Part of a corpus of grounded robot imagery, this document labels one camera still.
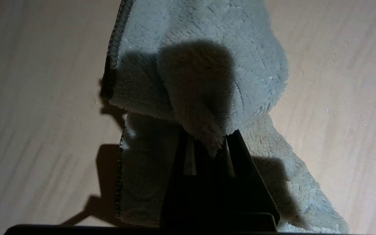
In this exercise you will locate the light grey-white cleaning cloth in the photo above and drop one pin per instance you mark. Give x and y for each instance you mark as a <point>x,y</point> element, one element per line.
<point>207,49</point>

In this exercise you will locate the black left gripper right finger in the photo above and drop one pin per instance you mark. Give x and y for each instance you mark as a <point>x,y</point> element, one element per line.
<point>246,202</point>

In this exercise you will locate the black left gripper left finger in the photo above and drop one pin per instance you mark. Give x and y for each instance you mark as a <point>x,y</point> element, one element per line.
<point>181,202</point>

